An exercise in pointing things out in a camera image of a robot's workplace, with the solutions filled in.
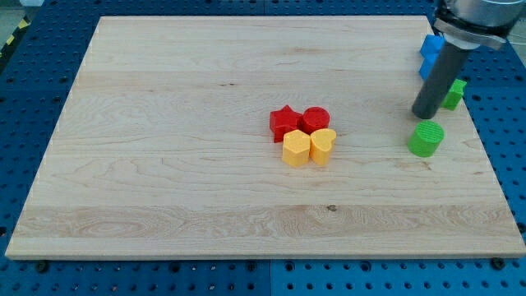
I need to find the green cylinder block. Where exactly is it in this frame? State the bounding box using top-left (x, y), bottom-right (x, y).
top-left (408, 120), bottom-right (445, 157)

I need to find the red star block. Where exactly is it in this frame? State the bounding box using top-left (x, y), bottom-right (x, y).
top-left (270, 105), bottom-right (302, 143)

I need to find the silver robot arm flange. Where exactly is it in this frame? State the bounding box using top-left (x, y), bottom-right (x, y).
top-left (433, 0), bottom-right (525, 50)

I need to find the yellow heart block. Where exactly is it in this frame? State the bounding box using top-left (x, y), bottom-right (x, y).
top-left (309, 128), bottom-right (337, 165)

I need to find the blue block lower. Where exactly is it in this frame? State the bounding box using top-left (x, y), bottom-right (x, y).
top-left (419, 53), bottom-right (438, 80)

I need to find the yellow hexagon block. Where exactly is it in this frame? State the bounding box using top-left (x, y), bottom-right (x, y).
top-left (282, 130), bottom-right (311, 167)

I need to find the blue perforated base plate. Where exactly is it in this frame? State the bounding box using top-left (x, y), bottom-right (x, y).
top-left (1, 0), bottom-right (525, 295)

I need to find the blue block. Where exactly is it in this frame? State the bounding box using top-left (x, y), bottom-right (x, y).
top-left (419, 53), bottom-right (438, 80)
top-left (420, 35), bottom-right (445, 58)

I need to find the red cylinder block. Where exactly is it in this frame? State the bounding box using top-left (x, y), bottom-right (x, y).
top-left (301, 106), bottom-right (330, 134)

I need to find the wooden board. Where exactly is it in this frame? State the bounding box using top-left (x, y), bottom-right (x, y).
top-left (6, 16), bottom-right (525, 260)

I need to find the green star block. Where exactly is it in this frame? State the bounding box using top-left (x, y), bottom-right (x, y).
top-left (441, 79), bottom-right (468, 111)

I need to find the blue block upper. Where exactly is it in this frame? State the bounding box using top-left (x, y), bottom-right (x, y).
top-left (420, 35), bottom-right (445, 58)

